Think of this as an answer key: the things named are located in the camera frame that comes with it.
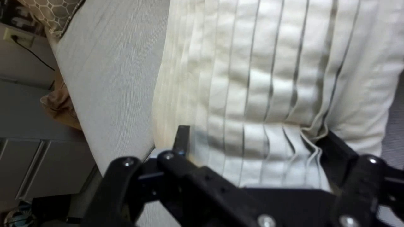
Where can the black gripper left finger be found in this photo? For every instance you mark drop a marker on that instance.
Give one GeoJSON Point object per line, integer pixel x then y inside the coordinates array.
{"type": "Point", "coordinates": [182, 141]}

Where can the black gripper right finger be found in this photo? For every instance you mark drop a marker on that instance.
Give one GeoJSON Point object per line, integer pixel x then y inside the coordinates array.
{"type": "Point", "coordinates": [337, 158]}

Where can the cream pleated pillow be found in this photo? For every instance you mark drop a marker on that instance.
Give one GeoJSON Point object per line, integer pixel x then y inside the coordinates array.
{"type": "Point", "coordinates": [258, 83]}

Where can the light grey fabric couch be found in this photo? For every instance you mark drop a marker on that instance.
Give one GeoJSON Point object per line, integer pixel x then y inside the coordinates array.
{"type": "Point", "coordinates": [110, 60]}

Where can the grey filing cabinet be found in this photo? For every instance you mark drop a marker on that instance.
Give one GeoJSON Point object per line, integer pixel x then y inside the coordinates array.
{"type": "Point", "coordinates": [38, 156]}

